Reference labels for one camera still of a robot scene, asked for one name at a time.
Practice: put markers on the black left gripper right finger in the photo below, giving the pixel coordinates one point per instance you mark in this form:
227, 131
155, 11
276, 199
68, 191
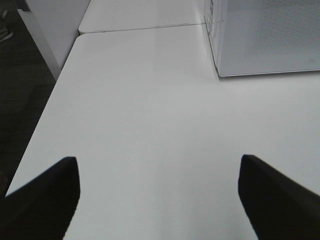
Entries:
277, 207

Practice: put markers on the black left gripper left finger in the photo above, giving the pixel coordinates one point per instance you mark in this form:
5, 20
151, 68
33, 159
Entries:
43, 208

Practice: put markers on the white microwave door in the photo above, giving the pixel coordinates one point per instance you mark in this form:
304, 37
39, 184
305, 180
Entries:
266, 36

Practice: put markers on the white adjacent table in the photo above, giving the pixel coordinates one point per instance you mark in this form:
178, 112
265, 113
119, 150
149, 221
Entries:
123, 15

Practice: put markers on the white microwave oven body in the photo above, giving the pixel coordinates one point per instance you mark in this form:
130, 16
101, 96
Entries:
214, 22

